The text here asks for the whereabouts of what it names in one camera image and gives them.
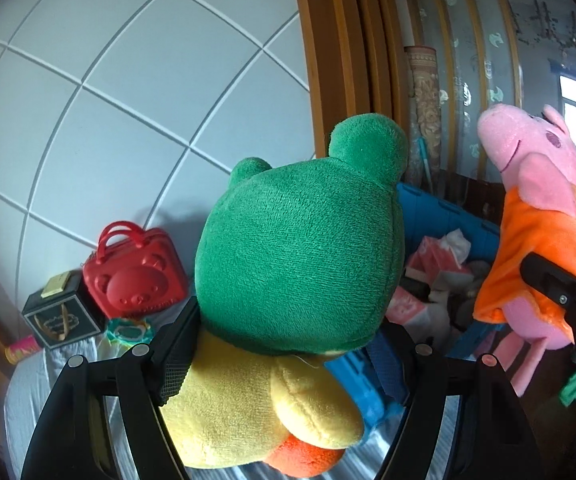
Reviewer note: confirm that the pink and white tissue pack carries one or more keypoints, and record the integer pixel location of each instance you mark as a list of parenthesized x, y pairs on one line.
[(440, 257), (410, 310)]

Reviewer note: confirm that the glass door with wooden bars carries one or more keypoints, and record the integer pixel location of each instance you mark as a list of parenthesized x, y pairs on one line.
[(473, 60)]

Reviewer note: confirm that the pink cylindrical can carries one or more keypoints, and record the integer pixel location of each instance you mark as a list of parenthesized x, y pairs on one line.
[(22, 350)]

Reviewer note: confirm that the red bear-face handbag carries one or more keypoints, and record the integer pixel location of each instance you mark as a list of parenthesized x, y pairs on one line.
[(137, 280)]

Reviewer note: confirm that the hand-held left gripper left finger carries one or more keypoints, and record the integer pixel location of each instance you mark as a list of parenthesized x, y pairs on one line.
[(172, 360)]

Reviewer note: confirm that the green and yellow frog plush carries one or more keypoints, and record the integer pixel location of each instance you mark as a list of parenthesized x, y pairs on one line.
[(298, 240)]

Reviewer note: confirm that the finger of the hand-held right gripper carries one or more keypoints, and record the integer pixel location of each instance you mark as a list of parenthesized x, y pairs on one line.
[(558, 285)]

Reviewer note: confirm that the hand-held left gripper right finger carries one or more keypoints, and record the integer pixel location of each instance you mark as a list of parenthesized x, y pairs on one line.
[(390, 365)]

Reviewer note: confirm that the black gift box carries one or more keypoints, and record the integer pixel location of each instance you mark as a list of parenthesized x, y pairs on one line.
[(62, 320)]

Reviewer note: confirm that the teal and white toy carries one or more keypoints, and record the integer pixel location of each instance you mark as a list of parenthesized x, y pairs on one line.
[(127, 335)]

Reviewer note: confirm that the pink pig plush orange dress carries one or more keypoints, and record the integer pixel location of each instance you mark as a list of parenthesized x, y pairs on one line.
[(543, 220)]

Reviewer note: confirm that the wooden door frame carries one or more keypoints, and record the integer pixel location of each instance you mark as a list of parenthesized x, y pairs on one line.
[(348, 50)]

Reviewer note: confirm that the grey striped bed sheet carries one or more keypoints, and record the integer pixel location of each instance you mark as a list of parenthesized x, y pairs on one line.
[(32, 400)]

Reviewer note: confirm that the blue plastic crate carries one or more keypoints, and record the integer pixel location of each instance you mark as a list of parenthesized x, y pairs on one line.
[(448, 215)]

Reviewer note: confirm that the rolled patterned carpet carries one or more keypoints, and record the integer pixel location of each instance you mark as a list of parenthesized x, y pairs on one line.
[(424, 100)]

